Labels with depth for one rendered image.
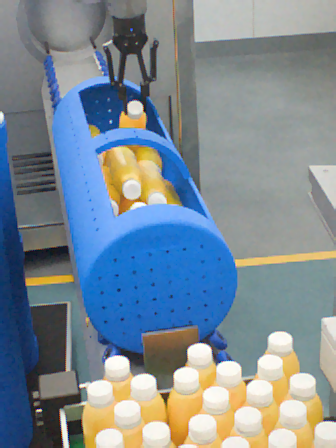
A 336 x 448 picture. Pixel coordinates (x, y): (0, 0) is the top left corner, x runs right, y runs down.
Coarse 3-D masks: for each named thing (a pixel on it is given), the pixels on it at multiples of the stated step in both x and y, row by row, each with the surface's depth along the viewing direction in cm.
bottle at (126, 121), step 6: (144, 114) 214; (120, 120) 215; (126, 120) 213; (132, 120) 212; (138, 120) 213; (144, 120) 214; (120, 126) 217; (126, 126) 214; (132, 126) 213; (138, 126) 214; (144, 126) 216; (132, 144) 222; (132, 150) 225
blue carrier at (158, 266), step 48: (96, 96) 230; (96, 144) 189; (144, 144) 189; (96, 192) 170; (192, 192) 192; (96, 240) 156; (144, 240) 153; (192, 240) 155; (96, 288) 155; (144, 288) 157; (192, 288) 159
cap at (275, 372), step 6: (264, 360) 139; (270, 360) 139; (276, 360) 139; (258, 366) 140; (264, 366) 138; (270, 366) 138; (276, 366) 138; (264, 372) 138; (270, 372) 138; (276, 372) 138
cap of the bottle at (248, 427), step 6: (246, 408) 129; (252, 408) 129; (240, 414) 128; (246, 414) 128; (252, 414) 128; (258, 414) 128; (240, 420) 127; (246, 420) 127; (252, 420) 127; (258, 420) 127; (240, 426) 127; (246, 426) 126; (252, 426) 126; (258, 426) 127; (246, 432) 127; (252, 432) 127
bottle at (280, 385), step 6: (258, 372) 140; (282, 372) 140; (258, 378) 140; (264, 378) 139; (270, 378) 138; (276, 378) 138; (282, 378) 139; (270, 384) 138; (276, 384) 138; (282, 384) 139; (288, 384) 140; (276, 390) 138; (282, 390) 139; (288, 390) 140; (276, 396) 138; (282, 396) 139; (276, 402) 139
